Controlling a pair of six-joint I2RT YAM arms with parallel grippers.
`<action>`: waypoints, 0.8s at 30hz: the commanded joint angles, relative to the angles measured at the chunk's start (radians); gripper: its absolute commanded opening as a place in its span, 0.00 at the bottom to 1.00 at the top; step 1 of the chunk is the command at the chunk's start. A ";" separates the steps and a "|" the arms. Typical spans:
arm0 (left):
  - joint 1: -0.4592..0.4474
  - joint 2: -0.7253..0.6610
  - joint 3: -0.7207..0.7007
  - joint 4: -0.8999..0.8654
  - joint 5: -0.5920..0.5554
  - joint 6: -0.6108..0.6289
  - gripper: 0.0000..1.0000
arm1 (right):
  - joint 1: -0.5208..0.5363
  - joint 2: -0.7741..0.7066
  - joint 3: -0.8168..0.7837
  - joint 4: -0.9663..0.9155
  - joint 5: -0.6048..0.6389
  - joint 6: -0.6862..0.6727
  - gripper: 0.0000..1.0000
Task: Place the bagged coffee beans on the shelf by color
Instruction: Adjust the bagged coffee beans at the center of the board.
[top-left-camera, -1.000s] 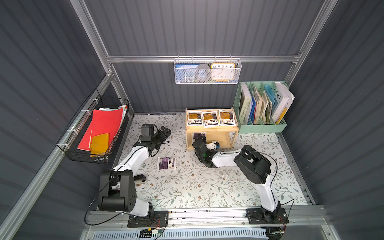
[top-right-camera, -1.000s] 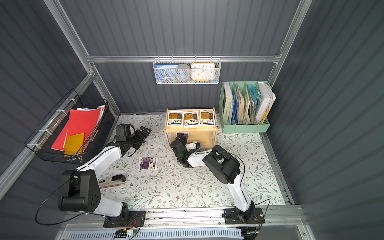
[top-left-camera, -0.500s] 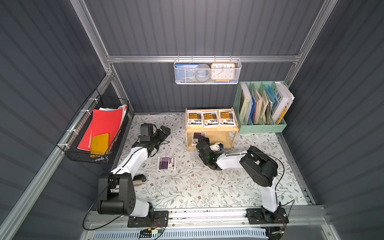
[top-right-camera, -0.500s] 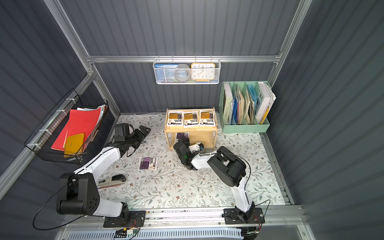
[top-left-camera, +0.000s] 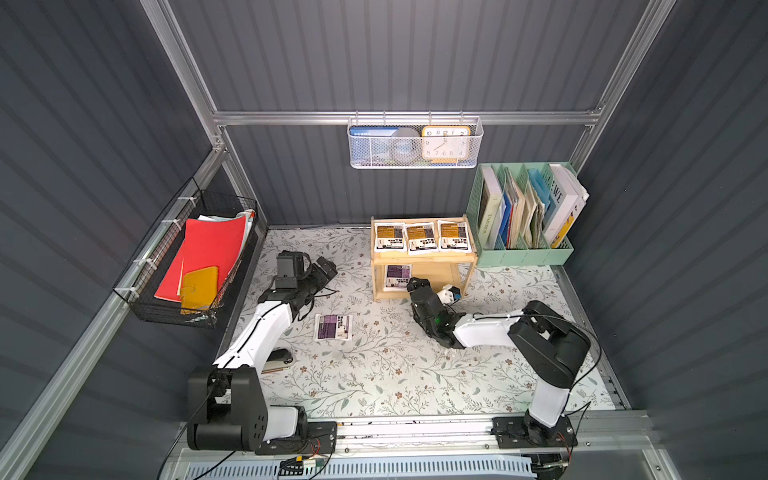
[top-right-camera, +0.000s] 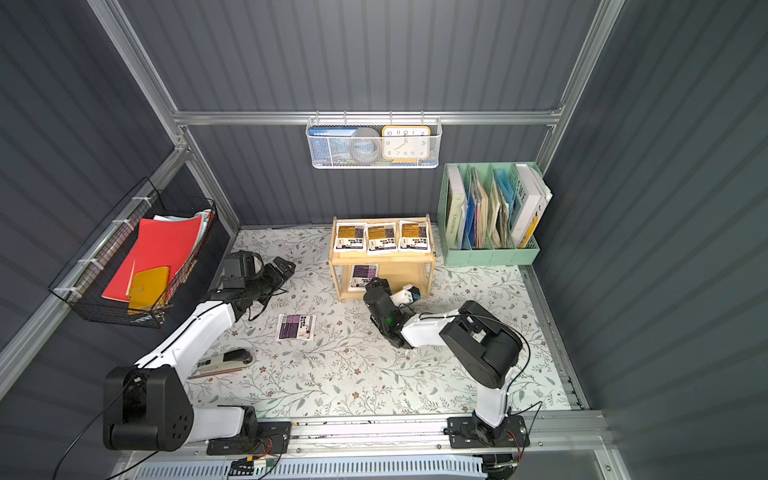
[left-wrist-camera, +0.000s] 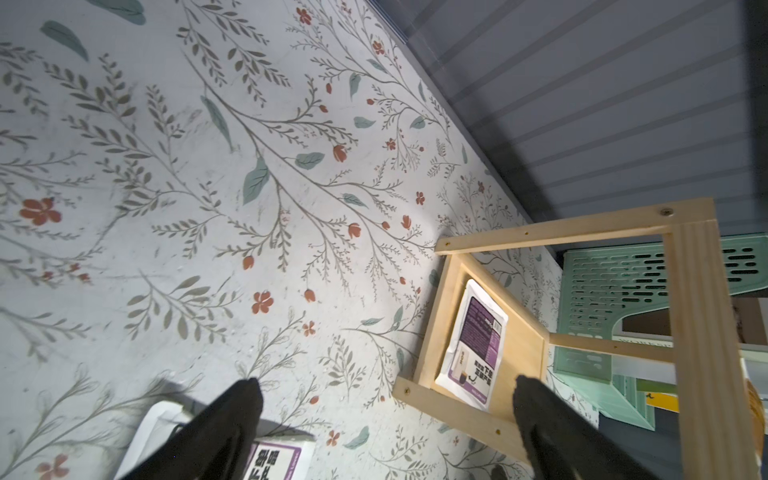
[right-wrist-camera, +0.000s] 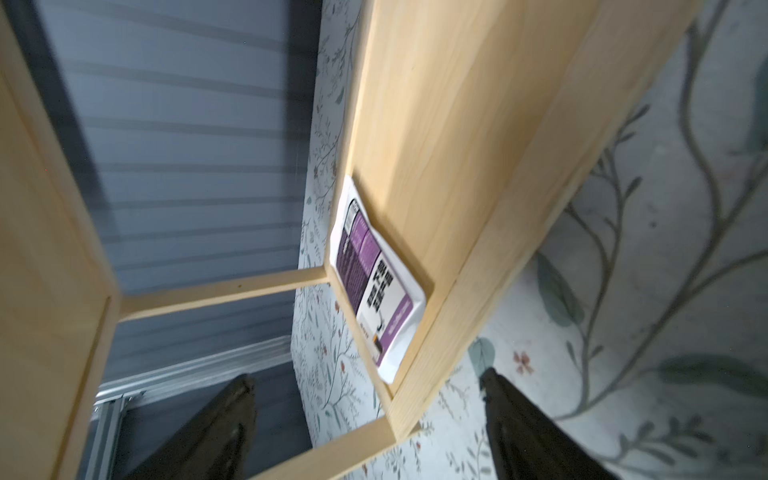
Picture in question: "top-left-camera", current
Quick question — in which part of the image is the white green book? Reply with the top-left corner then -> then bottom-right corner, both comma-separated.
478,166 -> 504,249

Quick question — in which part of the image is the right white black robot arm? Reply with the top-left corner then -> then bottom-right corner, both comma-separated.
407,277 -> 592,433

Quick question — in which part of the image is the white perforated cable tray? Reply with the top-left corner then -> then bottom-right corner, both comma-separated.
176,454 -> 537,479

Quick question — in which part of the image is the grey tape roll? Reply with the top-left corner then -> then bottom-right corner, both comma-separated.
390,127 -> 422,165

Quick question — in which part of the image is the yellow notebook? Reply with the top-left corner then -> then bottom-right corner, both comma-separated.
180,266 -> 219,315

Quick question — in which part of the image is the white book with letters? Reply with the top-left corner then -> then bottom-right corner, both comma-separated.
543,163 -> 589,248

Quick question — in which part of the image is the white wire wall basket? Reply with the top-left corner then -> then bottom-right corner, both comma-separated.
346,114 -> 484,170

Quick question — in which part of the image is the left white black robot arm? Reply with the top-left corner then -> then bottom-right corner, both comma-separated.
186,251 -> 337,455

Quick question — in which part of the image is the green file organizer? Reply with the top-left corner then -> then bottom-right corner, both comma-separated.
466,163 -> 574,267

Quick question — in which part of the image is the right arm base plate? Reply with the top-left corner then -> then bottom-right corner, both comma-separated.
491,414 -> 578,449

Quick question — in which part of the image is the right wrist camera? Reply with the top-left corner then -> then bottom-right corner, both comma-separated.
437,285 -> 462,305

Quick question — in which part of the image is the red folder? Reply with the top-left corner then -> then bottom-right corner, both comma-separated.
154,210 -> 255,305

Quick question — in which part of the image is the black wire side basket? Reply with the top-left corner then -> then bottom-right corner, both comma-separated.
113,179 -> 260,328

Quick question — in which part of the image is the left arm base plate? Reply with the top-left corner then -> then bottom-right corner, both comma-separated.
255,421 -> 338,456

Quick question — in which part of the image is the purple coffee bag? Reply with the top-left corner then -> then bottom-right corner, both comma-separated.
383,264 -> 412,291
314,314 -> 353,341

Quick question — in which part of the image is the blue box in basket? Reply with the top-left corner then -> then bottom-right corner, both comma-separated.
348,126 -> 398,168

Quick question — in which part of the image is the light wooden two-tier shelf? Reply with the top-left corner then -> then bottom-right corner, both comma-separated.
370,215 -> 478,301

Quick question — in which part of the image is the yellow white alarm clock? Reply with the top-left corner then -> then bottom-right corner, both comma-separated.
421,125 -> 472,163

